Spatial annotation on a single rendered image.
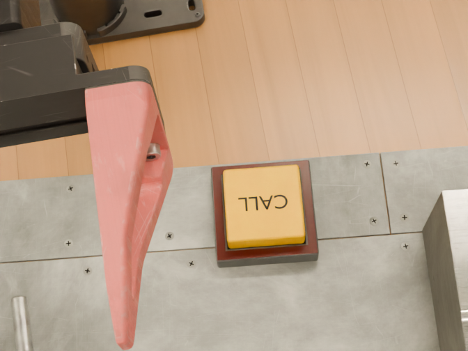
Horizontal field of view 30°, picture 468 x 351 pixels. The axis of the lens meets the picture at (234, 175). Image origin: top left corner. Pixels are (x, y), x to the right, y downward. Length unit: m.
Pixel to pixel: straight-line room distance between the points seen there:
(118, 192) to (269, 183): 0.42
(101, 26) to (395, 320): 0.35
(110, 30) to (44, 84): 0.51
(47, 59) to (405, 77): 0.52
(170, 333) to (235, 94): 0.21
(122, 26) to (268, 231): 0.24
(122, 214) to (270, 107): 0.49
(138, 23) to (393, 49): 0.23
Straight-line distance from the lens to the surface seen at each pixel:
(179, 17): 0.79
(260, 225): 0.67
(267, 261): 0.69
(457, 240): 0.62
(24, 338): 0.68
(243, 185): 0.68
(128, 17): 0.79
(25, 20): 0.30
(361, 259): 0.70
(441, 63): 0.78
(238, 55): 0.77
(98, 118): 0.27
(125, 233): 0.27
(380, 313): 0.69
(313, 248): 0.68
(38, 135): 0.33
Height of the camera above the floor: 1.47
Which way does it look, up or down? 68 degrees down
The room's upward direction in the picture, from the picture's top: 7 degrees counter-clockwise
